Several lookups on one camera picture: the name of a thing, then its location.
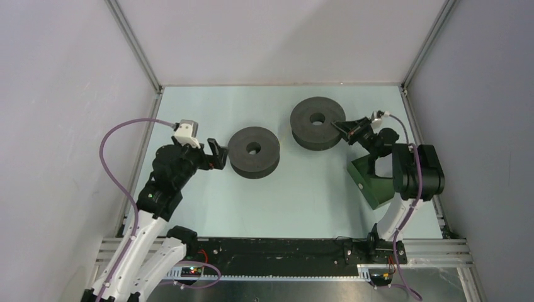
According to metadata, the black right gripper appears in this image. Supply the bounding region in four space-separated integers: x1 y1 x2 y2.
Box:
332 116 379 155

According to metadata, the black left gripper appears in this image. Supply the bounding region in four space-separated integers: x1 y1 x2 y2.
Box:
171 135 229 189

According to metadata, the dark grey spool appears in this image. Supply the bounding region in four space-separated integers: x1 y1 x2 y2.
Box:
228 126 280 179
290 96 346 151

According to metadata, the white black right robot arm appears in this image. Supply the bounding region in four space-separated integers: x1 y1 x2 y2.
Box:
332 111 445 263

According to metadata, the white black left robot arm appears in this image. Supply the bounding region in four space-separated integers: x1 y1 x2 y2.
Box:
81 138 229 301

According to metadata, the green tray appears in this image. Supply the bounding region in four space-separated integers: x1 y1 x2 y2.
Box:
346 154 395 210

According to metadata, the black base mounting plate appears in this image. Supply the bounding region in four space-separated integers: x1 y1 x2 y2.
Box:
186 237 407 276

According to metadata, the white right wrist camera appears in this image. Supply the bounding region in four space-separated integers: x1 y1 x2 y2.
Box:
370 110 390 129

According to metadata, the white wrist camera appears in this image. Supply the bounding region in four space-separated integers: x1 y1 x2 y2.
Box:
370 110 390 129
173 120 201 149

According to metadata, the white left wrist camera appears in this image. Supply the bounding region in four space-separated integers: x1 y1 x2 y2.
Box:
173 120 201 149

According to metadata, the left aluminium frame post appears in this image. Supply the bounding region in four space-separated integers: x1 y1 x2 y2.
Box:
104 0 162 94

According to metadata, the aluminium frame post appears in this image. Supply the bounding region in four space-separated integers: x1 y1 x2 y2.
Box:
400 0 458 96
104 0 162 94

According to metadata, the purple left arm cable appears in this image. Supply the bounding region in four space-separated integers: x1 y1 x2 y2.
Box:
94 118 176 302

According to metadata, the white slotted cable duct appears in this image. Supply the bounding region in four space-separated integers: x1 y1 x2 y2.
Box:
162 266 371 282

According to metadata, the right aluminium frame post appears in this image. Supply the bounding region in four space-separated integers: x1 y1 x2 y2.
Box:
400 0 458 96

